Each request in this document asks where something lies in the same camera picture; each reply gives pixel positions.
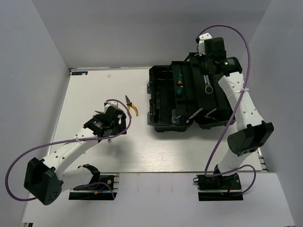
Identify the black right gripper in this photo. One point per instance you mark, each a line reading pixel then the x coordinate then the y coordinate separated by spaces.
pixel 203 70

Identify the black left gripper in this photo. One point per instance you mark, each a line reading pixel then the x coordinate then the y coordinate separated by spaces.
pixel 121 126

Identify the large ratcheting wrench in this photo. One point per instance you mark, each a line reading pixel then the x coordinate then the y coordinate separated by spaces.
pixel 208 87

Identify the yellow needle-nose pliers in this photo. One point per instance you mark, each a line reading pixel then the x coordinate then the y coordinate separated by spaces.
pixel 131 105

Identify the black toolbox tray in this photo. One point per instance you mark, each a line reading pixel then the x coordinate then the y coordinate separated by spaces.
pixel 194 96

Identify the black plastic toolbox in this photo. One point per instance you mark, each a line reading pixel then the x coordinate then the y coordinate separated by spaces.
pixel 162 113

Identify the green orange stubby screwdriver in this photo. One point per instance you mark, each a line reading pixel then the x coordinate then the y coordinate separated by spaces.
pixel 180 79

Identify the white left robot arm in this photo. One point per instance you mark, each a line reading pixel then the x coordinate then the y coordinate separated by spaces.
pixel 46 178

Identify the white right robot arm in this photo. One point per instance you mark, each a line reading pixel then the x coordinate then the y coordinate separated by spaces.
pixel 252 130

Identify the blue label left corner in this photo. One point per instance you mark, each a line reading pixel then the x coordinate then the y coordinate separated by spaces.
pixel 79 73

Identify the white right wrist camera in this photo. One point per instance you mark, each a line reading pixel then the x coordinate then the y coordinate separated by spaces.
pixel 200 43

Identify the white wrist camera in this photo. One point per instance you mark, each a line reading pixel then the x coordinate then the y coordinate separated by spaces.
pixel 110 103
pixel 200 43

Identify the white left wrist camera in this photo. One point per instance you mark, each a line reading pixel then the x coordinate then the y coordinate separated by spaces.
pixel 110 103

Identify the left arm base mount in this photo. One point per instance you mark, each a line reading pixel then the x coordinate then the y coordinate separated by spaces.
pixel 104 188

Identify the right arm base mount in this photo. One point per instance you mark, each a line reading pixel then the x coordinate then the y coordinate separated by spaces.
pixel 219 188

